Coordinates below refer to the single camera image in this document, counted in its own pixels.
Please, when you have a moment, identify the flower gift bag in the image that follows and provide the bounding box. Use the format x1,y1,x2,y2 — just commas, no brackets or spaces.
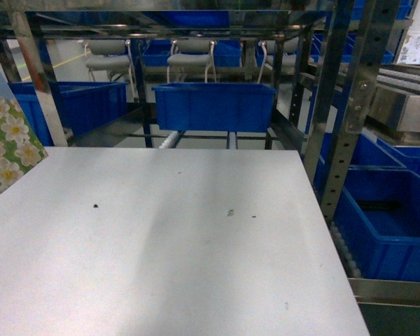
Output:
0,72,48,194

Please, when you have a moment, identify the blue bin behind table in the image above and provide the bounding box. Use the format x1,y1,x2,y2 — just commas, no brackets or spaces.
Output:
152,83,275,133

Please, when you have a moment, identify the blue bin at left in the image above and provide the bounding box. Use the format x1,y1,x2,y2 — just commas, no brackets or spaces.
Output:
10,82,127,146

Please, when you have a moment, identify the blue bin lower right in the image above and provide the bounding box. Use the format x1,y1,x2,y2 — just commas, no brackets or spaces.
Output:
334,169,420,282

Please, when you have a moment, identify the grey chair with white frame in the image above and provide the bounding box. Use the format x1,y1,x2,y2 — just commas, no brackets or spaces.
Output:
167,39,217,83

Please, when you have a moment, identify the steel perforated rack post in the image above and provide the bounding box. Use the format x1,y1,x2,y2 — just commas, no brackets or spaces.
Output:
304,1,400,223

